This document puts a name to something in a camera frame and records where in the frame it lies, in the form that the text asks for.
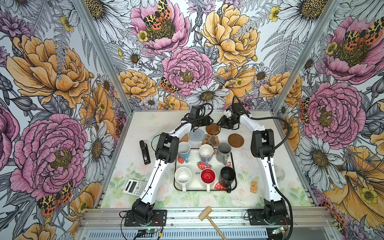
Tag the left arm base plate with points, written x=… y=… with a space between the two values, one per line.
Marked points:
x=158 y=219

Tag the glossy brown round coaster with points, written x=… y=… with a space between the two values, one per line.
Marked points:
x=213 y=129

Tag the black mug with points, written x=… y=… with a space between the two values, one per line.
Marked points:
x=227 y=176

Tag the blue grey woven coaster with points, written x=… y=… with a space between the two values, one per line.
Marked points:
x=197 y=135

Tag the strawberry print serving tray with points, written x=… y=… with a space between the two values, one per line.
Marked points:
x=197 y=175

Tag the brown paw shaped coaster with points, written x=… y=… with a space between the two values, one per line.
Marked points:
x=211 y=140

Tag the black stapler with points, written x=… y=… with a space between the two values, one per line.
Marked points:
x=145 y=152

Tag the red interior white mug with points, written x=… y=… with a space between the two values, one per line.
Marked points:
x=208 y=177

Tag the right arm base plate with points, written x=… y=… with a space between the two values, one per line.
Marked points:
x=259 y=217

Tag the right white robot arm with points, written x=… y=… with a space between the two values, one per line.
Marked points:
x=263 y=147

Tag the small orange biscuit block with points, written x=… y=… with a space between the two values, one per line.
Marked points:
x=254 y=187

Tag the wooden mallet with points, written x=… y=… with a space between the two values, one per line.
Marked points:
x=206 y=215

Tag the blue floral mug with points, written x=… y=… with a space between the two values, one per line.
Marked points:
x=184 y=150

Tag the purple white mug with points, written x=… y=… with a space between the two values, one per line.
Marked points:
x=206 y=153

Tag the white calculator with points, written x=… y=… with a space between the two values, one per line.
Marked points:
x=134 y=187

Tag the brown cork round coaster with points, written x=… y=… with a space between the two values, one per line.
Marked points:
x=236 y=140

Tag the woven straw round coaster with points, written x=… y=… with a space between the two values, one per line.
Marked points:
x=185 y=138

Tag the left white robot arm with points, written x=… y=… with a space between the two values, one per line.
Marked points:
x=166 y=153

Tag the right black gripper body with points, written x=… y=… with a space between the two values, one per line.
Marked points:
x=230 y=122

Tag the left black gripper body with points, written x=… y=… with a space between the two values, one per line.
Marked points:
x=202 y=121

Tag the grey mug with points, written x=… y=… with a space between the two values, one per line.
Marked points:
x=223 y=153

